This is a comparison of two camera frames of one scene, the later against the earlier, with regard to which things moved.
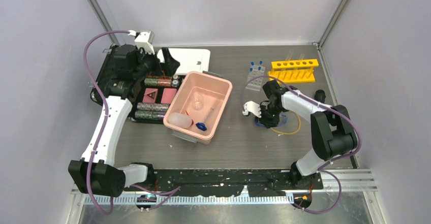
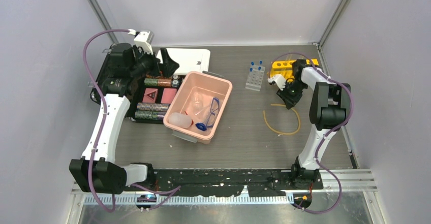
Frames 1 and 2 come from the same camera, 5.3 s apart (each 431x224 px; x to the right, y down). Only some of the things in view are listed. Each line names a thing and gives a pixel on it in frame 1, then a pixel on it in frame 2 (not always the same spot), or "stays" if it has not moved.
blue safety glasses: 283,119 → 214,109
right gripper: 269,123 → 290,101
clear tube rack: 255,71 stays
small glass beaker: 197,102 stays
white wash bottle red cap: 181,120 stays
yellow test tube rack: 294,71 stays
